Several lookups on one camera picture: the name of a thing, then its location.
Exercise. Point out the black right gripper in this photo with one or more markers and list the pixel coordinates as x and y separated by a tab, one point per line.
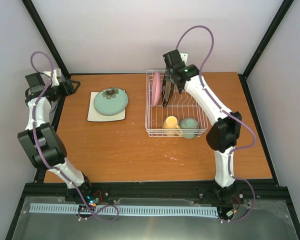
167	73

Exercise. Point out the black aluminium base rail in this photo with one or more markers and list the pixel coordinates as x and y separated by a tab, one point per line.
203	192

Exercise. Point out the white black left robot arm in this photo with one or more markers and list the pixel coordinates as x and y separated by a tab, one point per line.
39	140

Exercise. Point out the light blue cable duct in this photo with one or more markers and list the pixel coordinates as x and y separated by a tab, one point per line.
127	210

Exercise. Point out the pink plate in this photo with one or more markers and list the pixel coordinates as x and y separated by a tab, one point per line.
156	89

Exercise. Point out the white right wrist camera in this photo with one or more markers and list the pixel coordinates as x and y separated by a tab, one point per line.
175	58

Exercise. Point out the yellow mug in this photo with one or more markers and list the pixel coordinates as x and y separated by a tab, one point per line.
171	127

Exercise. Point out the white square plate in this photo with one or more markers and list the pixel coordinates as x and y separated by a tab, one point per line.
94	116

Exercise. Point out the black enclosure frame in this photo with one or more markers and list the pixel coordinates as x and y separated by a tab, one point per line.
41	188

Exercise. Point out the green ceramic bowl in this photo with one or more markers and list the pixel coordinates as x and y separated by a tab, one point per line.
190	128

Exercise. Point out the white wire dish rack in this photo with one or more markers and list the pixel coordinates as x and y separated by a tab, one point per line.
182	106

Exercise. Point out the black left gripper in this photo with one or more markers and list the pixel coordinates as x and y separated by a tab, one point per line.
69	89

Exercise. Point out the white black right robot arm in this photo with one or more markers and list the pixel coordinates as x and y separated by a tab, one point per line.
225	128

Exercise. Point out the teal floral plate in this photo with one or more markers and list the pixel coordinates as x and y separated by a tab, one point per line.
110	101

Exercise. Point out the black striped round plate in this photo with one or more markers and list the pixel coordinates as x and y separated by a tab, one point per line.
167	90

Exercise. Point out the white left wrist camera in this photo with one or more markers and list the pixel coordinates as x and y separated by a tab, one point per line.
55	74

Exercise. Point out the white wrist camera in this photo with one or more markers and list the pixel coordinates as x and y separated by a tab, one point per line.
55	74
175	58

